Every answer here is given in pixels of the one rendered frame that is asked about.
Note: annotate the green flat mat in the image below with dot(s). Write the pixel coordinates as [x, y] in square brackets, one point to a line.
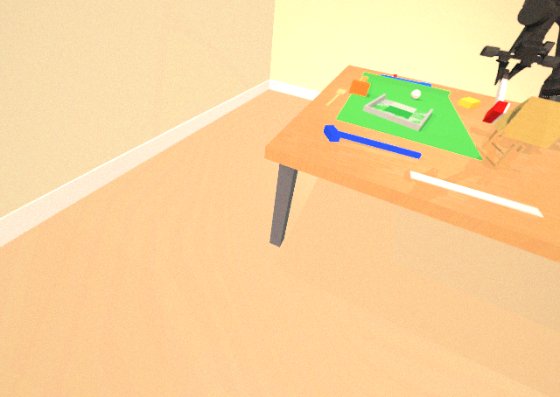
[443, 129]

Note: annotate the orange putter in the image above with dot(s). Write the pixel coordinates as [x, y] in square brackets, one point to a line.
[360, 87]

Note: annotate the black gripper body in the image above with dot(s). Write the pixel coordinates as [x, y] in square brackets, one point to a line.
[547, 61]

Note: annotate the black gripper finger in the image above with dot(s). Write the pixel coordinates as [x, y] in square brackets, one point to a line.
[516, 69]
[501, 70]

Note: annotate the white flat bar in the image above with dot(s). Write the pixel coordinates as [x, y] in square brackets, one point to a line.
[476, 194]

